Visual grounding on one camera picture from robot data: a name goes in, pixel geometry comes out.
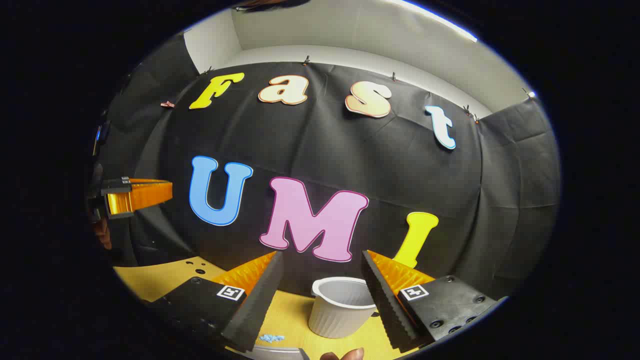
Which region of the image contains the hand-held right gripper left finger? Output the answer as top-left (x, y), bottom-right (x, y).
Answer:
top-left (149, 251), bottom-right (285, 353)

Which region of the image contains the wooden desktop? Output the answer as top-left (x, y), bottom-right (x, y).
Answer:
top-left (114, 256), bottom-right (421, 360)

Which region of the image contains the black backdrop cloth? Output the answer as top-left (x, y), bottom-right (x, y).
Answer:
top-left (92, 32), bottom-right (562, 301)

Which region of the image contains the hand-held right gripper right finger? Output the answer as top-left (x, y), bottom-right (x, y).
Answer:
top-left (361, 250), bottom-right (502, 352)

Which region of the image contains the white ribbed garbage bin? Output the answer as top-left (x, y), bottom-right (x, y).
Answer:
top-left (308, 276), bottom-right (378, 339)

